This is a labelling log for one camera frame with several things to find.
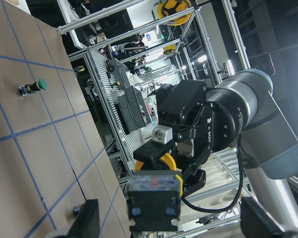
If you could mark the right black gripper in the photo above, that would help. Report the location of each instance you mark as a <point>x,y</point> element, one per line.
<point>211,118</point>

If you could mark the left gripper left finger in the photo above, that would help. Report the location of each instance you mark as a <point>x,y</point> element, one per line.
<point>87,223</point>

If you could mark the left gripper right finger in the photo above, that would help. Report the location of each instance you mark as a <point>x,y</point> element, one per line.
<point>256,222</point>

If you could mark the green push button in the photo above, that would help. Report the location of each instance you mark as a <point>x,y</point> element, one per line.
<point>27,89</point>

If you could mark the yellow hard hat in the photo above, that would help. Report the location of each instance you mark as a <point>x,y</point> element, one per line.
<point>166,8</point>

